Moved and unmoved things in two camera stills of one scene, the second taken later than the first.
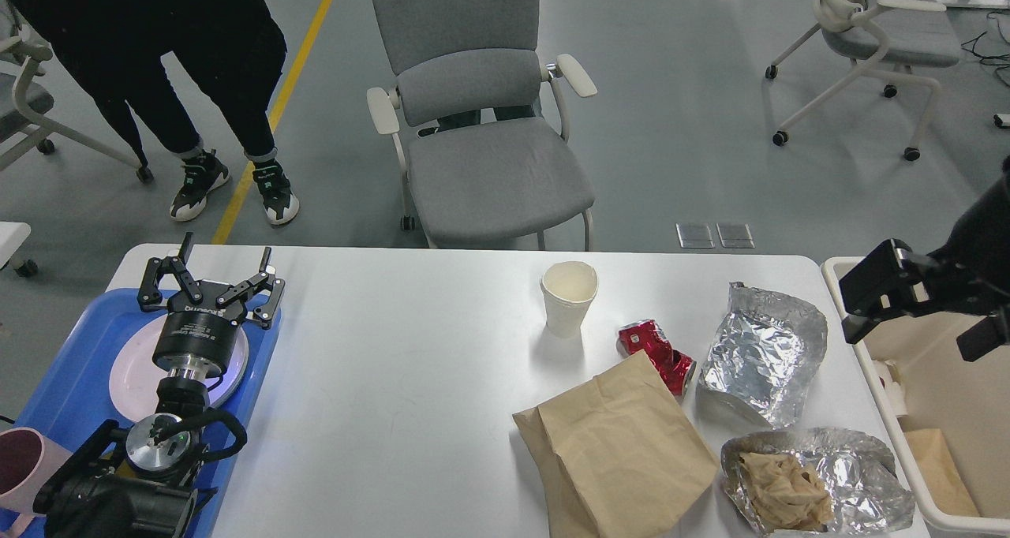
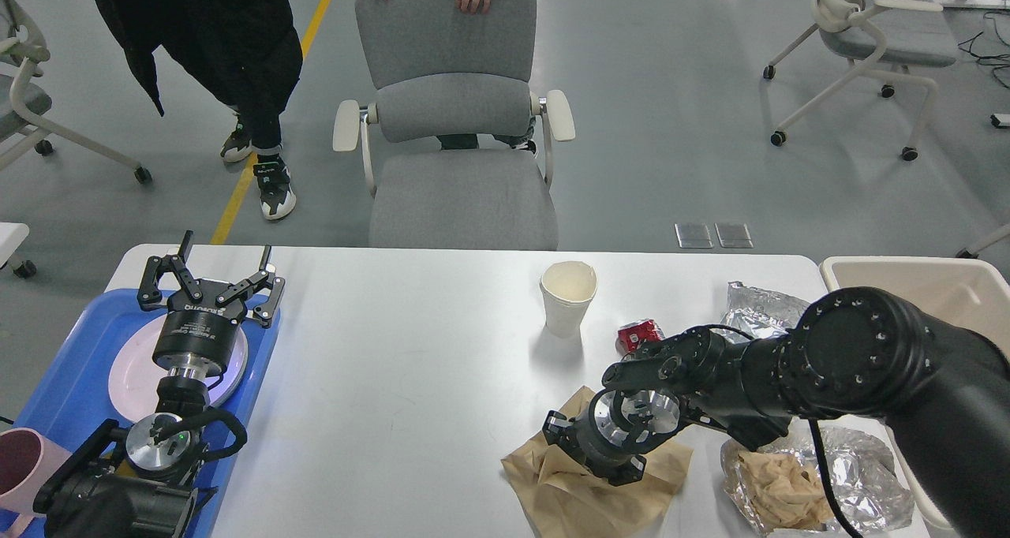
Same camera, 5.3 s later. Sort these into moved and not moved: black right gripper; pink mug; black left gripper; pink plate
Moved: black right gripper
Not moved: black left gripper; pink mug; pink plate
